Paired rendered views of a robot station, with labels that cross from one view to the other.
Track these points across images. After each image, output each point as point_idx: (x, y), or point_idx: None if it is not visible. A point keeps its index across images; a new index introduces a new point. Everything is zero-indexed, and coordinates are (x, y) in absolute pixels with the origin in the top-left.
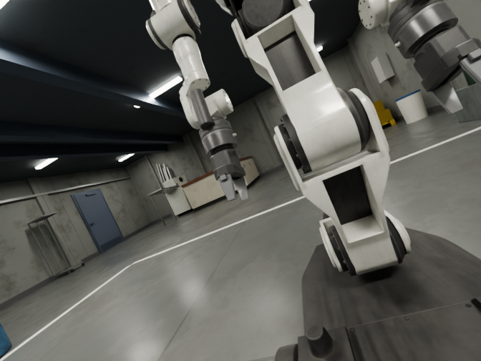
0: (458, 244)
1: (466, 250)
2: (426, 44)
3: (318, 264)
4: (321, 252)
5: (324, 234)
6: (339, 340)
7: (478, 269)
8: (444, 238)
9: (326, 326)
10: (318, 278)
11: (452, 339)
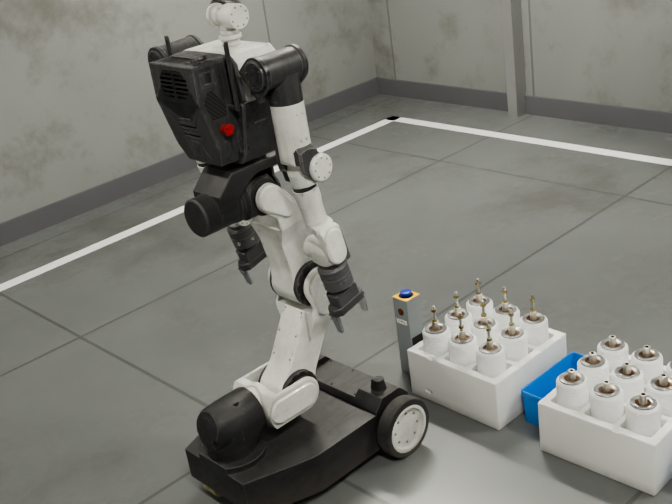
0: (160, 469)
1: (172, 462)
2: (260, 241)
3: (286, 458)
4: (260, 469)
5: (301, 380)
6: (369, 385)
7: None
8: (145, 481)
9: (357, 413)
10: (309, 445)
11: (335, 371)
